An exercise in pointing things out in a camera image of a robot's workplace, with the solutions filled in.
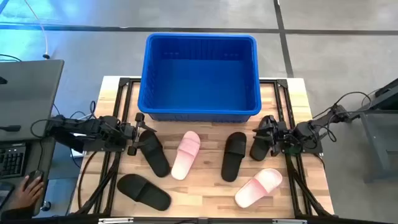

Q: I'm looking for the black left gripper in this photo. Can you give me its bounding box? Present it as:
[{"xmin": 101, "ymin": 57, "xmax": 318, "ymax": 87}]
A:
[{"xmin": 123, "ymin": 112, "xmax": 157, "ymax": 156}]

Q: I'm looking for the person's forearm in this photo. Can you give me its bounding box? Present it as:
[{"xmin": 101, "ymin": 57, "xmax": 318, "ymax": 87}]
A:
[{"xmin": 0, "ymin": 207, "xmax": 35, "ymax": 221}]

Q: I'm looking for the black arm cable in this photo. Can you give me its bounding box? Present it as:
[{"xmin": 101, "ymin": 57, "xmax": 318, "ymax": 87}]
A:
[
  {"xmin": 312, "ymin": 91, "xmax": 373, "ymax": 143},
  {"xmin": 29, "ymin": 100, "xmax": 98, "ymax": 139}
]

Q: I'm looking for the person's hand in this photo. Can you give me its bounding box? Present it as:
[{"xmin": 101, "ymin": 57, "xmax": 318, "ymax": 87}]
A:
[{"xmin": 6, "ymin": 174, "xmax": 45, "ymax": 212}]

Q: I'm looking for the black aluminium table frame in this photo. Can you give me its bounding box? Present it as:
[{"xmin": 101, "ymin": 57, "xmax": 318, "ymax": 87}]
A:
[{"xmin": 70, "ymin": 77, "xmax": 336, "ymax": 224}]

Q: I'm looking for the dark grey metal stand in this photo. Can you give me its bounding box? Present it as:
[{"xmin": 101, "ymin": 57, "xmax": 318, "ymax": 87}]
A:
[{"xmin": 351, "ymin": 77, "xmax": 398, "ymax": 184}]

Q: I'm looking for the black computer mouse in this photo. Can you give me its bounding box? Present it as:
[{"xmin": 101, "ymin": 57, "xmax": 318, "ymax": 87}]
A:
[{"xmin": 26, "ymin": 169, "xmax": 44, "ymax": 187}]

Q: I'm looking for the dark grey side desk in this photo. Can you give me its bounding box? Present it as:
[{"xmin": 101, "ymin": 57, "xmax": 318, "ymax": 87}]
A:
[{"xmin": 0, "ymin": 136, "xmax": 57, "ymax": 216}]

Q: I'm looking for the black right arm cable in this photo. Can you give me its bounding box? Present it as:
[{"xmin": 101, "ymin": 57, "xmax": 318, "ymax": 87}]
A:
[{"xmin": 312, "ymin": 91, "xmax": 373, "ymax": 143}]

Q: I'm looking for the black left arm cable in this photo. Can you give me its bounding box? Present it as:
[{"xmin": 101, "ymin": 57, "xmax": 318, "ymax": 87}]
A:
[{"xmin": 29, "ymin": 100, "xmax": 98, "ymax": 139}]

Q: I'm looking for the blue plastic bin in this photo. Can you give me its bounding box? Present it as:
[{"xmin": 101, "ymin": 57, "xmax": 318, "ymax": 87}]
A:
[{"xmin": 137, "ymin": 32, "xmax": 262, "ymax": 123}]

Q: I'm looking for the white cable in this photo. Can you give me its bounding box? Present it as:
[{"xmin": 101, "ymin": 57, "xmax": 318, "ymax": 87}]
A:
[{"xmin": 24, "ymin": 0, "xmax": 51, "ymax": 60}]

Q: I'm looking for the black stick-shaped object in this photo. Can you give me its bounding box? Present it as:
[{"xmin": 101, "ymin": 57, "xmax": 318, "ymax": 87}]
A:
[{"xmin": 0, "ymin": 124, "xmax": 22, "ymax": 133}]

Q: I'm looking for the silver bracket plate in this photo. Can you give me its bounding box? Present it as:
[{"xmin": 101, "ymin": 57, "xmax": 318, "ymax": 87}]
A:
[
  {"xmin": 272, "ymin": 219, "xmax": 308, "ymax": 224},
  {"xmin": 98, "ymin": 217, "xmax": 134, "ymax": 224}
]

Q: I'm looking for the black slide sandal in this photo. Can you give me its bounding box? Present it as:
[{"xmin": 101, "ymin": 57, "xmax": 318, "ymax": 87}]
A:
[
  {"xmin": 249, "ymin": 124, "xmax": 275, "ymax": 162},
  {"xmin": 221, "ymin": 131, "xmax": 248, "ymax": 183},
  {"xmin": 138, "ymin": 129, "xmax": 171, "ymax": 178},
  {"xmin": 116, "ymin": 173, "xmax": 172, "ymax": 212}
]

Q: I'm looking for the black keyboard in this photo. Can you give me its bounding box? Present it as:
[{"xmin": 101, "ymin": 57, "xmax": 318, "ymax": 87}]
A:
[{"xmin": 0, "ymin": 142, "xmax": 27, "ymax": 180}]

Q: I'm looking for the dark cable loop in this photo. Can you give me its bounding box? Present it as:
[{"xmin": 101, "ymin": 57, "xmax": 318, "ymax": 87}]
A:
[{"xmin": 76, "ymin": 149, "xmax": 98, "ymax": 210}]

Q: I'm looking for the pink slide sandal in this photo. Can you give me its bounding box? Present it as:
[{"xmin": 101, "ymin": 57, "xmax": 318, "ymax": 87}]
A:
[
  {"xmin": 234, "ymin": 168, "xmax": 284, "ymax": 209},
  {"xmin": 170, "ymin": 130, "xmax": 201, "ymax": 181}
]

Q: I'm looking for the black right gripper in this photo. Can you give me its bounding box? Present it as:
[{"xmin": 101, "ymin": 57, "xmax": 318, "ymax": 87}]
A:
[{"xmin": 252, "ymin": 115, "xmax": 296, "ymax": 157}]

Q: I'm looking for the black smartphone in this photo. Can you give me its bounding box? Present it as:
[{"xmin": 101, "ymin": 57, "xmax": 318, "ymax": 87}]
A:
[{"xmin": 0, "ymin": 182, "xmax": 16, "ymax": 209}]

